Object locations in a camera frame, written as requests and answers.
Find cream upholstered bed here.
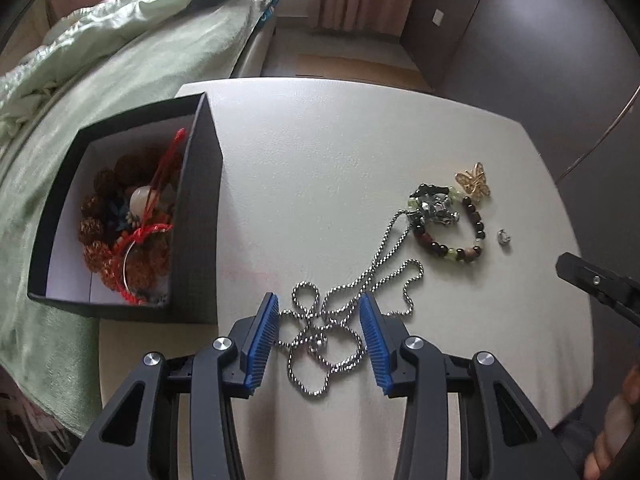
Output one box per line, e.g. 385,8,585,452
235,19,279,81

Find gold butterfly brooch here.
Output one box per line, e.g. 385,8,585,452
453,161,492,202

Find cartoon printed bed sheet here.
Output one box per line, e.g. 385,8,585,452
252,0,281,29

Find black square gift box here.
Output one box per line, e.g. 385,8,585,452
27,91,224,325

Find red string cord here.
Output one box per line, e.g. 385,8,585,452
112,127,189,307

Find steel chain pendant necklace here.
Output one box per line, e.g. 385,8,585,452
277,196,462,401

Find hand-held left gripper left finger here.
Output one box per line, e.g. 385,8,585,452
57,292,279,480

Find grey wardrobe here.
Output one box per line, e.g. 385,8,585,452
404,0,640,188

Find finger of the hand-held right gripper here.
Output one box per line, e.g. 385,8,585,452
556,252,640,326

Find person's right hand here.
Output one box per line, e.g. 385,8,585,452
585,365,640,480

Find brown seed bead bracelet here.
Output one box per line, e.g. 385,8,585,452
77,147,174,294

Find dark and green beaded bracelet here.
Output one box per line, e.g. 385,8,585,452
407,183,489,266

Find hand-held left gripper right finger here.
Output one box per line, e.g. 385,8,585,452
358,293,584,480

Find green bed blanket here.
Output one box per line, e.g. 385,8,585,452
0,7,263,438

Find blue flower bead ornament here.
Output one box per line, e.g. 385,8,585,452
99,196,132,227

